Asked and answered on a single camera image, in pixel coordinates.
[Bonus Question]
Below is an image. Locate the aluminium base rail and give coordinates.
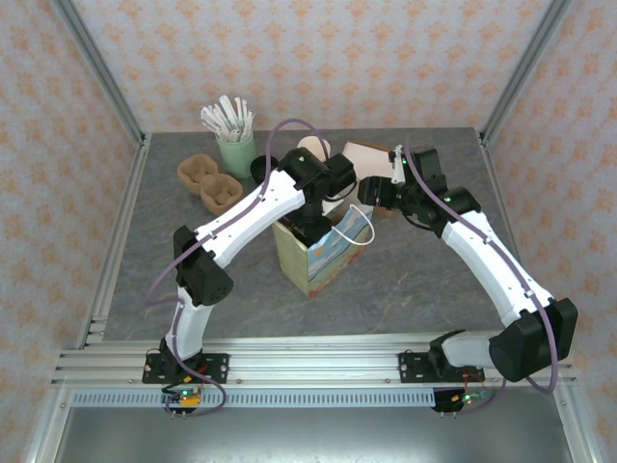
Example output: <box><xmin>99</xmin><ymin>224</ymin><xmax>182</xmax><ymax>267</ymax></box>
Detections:
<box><xmin>50</xmin><ymin>337</ymin><xmax>577</xmax><ymax>387</ymax></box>

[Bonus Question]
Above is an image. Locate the small circuit board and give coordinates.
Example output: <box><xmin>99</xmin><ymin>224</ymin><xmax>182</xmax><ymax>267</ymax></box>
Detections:
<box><xmin>452</xmin><ymin>391</ymin><xmax>493</xmax><ymax>407</ymax></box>
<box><xmin>161</xmin><ymin>387</ymin><xmax>203</xmax><ymax>411</ymax></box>

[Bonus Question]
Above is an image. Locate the black cup lid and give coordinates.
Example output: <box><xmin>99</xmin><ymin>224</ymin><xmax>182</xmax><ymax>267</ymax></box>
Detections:
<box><xmin>249</xmin><ymin>154</ymin><xmax>280</xmax><ymax>185</ymax></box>

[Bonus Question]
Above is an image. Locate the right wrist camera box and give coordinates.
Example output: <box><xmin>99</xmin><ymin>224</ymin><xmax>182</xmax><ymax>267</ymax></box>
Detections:
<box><xmin>388</xmin><ymin>144</ymin><xmax>409</xmax><ymax>184</ymax></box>

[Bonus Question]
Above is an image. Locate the aluminium frame post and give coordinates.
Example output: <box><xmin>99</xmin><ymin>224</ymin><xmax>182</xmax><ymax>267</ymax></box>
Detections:
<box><xmin>479</xmin><ymin>0</ymin><xmax>576</xmax><ymax>146</ymax></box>
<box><xmin>23</xmin><ymin>385</ymin><xmax>73</xmax><ymax>463</ymax></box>
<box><xmin>551</xmin><ymin>385</ymin><xmax>597</xmax><ymax>463</ymax></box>
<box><xmin>50</xmin><ymin>0</ymin><xmax>148</xmax><ymax>149</ymax></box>

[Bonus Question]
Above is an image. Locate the white napkin stack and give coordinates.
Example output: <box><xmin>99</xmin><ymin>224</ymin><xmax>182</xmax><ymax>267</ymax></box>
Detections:
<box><xmin>344</xmin><ymin>142</ymin><xmax>394</xmax><ymax>180</ymax></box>

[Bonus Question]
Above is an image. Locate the green paper gift bag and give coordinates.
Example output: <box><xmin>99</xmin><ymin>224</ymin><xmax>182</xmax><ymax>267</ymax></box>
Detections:
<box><xmin>271</xmin><ymin>195</ymin><xmax>376</xmax><ymax>299</ymax></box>

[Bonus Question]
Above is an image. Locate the green straw holder cup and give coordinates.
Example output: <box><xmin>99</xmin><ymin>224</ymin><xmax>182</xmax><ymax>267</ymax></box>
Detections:
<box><xmin>215</xmin><ymin>128</ymin><xmax>257</xmax><ymax>180</ymax></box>

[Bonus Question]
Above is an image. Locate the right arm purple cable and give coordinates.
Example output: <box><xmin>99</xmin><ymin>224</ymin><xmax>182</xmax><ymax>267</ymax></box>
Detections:
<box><xmin>403</xmin><ymin>134</ymin><xmax>564</xmax><ymax>416</ymax></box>

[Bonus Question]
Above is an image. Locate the brown pulp cup carrier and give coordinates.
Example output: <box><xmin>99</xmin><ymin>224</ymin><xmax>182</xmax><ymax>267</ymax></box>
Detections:
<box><xmin>176</xmin><ymin>153</ymin><xmax>244</xmax><ymax>217</ymax></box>

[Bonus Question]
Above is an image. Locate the perforated grey cable duct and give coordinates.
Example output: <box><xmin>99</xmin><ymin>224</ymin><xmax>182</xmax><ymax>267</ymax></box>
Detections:
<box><xmin>69</xmin><ymin>389</ymin><xmax>438</xmax><ymax>410</ymax></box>

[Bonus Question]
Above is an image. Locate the grey metal sheet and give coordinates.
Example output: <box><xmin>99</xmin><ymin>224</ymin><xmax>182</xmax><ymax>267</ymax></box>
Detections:
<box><xmin>50</xmin><ymin>407</ymin><xmax>579</xmax><ymax>463</ymax></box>

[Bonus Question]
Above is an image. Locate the brown cardboard napkin box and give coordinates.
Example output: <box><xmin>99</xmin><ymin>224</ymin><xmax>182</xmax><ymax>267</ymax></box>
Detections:
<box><xmin>342</xmin><ymin>139</ymin><xmax>414</xmax><ymax>219</ymax></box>

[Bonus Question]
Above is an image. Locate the paper cup stack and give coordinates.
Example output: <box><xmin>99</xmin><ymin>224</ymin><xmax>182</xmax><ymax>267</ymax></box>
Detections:
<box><xmin>296</xmin><ymin>136</ymin><xmax>333</xmax><ymax>163</ymax></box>

